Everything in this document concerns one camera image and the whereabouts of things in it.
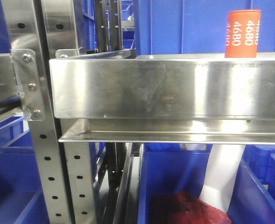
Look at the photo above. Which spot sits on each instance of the red mesh bag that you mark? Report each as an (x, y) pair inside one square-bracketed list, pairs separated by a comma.
[(184, 208)]

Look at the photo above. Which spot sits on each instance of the blue bin lower centre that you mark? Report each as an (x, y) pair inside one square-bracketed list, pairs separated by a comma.
[(167, 172)]

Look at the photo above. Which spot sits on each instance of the orange cylindrical capacitor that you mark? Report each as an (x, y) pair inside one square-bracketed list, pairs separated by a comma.
[(242, 33)]

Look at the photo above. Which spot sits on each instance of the blue bin lower left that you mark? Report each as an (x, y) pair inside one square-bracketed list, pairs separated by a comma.
[(21, 196)]

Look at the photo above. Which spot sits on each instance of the steel lower shelf lip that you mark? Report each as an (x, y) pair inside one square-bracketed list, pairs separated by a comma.
[(205, 131)]

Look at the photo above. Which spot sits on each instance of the stainless steel shelf tray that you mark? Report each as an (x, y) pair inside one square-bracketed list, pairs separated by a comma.
[(198, 86)]

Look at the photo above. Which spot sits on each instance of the large blue bin behind shelf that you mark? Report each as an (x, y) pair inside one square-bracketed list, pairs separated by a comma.
[(194, 26)]

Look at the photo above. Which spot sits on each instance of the steel corner bracket plate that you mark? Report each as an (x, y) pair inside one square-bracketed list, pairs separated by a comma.
[(27, 77)]

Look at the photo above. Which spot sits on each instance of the perforated steel upright post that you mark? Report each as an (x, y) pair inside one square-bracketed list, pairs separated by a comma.
[(54, 28)]

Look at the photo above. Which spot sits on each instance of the blue bin lower right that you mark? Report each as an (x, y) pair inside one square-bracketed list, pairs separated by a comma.
[(251, 203)]

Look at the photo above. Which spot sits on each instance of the left steel shelf beam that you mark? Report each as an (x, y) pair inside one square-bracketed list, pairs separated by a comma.
[(10, 103)]

